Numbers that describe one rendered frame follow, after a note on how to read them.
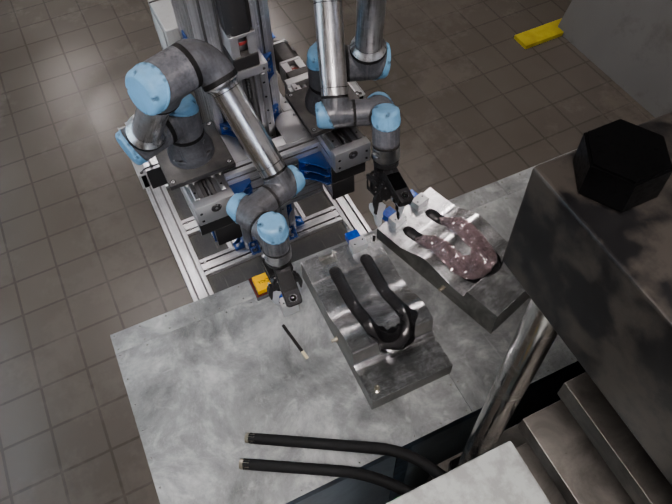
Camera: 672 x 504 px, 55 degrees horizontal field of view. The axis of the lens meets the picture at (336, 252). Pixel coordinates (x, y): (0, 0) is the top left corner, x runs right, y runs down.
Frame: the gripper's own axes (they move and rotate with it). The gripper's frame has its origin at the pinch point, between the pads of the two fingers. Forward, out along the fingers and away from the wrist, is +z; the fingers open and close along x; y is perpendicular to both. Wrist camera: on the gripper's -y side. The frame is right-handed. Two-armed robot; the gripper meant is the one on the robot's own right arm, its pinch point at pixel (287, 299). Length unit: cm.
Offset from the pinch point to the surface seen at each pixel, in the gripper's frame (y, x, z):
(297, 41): 226, -93, 95
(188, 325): 13.8, 29.3, 15.1
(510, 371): -63, -21, -57
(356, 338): -19.4, -13.0, 1.5
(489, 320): -28, -53, 9
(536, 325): -64, -22, -74
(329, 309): -4.8, -11.1, 6.7
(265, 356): -6.6, 11.4, 15.1
